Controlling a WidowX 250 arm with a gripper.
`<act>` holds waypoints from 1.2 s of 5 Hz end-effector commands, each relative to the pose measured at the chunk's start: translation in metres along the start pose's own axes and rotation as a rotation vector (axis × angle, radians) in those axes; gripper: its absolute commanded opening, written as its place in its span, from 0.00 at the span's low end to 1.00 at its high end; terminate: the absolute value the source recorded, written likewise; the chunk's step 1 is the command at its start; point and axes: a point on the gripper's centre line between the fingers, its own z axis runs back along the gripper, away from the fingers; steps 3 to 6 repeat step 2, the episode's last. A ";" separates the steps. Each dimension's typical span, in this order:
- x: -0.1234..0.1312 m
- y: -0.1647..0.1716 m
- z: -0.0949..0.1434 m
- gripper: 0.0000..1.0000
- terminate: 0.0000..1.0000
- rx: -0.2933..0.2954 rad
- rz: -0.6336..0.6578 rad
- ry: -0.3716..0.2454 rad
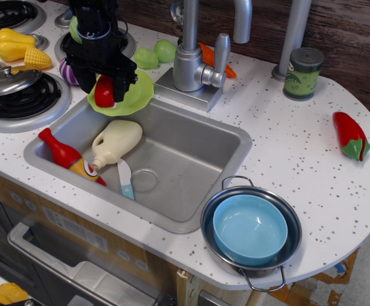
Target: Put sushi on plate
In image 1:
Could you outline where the silver toy faucet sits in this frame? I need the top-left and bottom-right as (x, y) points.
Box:
(154, 0), (253, 113)

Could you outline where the yellow toy squash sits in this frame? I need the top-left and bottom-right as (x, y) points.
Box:
(0, 28), (36, 61)

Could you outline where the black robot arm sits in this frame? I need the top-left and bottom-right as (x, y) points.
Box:
(63, 1), (137, 102)

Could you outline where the silver support pole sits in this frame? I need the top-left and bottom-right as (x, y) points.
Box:
(272, 0), (312, 82)

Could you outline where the light green toy pear half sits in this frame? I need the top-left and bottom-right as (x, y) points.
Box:
(134, 47), (159, 69)

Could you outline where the silver oven door handle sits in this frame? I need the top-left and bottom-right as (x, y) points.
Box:
(8, 222), (177, 305)

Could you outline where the orange toy carrot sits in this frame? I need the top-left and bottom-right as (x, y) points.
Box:
(198, 42), (238, 78)

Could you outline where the silver stove knob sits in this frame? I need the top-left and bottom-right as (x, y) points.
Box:
(55, 8), (73, 29)

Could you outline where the silver pot lid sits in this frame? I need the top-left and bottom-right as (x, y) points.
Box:
(0, 62), (43, 96)

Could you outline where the green toy cabbage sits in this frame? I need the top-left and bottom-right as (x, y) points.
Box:
(69, 16), (82, 44)

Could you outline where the toy knife blue handle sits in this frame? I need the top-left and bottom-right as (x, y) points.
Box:
(117, 159), (135, 200)

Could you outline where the red toy sushi piece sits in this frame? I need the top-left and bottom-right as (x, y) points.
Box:
(94, 75), (115, 108)

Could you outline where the red toy chili pepper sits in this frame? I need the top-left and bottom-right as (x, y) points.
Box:
(332, 112), (370, 161)

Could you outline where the purple toy onion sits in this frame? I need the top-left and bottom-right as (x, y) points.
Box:
(59, 58), (79, 86)

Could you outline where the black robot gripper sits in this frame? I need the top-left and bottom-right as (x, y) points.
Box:
(62, 31), (138, 103)

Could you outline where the light blue plastic bowl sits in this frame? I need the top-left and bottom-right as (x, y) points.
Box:
(213, 194), (288, 266)

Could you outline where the yellow toy corn cob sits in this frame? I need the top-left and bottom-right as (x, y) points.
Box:
(24, 46), (52, 69)

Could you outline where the red toy ketchup bottle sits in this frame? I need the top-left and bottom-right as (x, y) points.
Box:
(38, 128), (107, 186)

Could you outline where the steel pot with handles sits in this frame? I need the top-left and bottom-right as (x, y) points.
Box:
(200, 177), (302, 282)

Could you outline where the cream toy milk jug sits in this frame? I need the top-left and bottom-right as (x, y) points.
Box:
(92, 119), (143, 170)

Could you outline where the green toy food can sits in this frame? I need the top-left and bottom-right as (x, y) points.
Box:
(283, 47), (324, 101)

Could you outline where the light green plastic plate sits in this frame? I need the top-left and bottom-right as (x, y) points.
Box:
(87, 69), (154, 117)

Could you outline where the silver toy sink basin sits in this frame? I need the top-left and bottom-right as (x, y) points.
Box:
(24, 99), (252, 233)

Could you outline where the front left stove burner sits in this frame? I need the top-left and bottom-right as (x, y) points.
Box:
(0, 73), (71, 133)

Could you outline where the back left stove burner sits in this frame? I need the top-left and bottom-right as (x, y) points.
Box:
(0, 1), (46, 34)

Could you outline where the light green toy fruit half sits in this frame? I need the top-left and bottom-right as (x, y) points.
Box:
(153, 40), (176, 62)

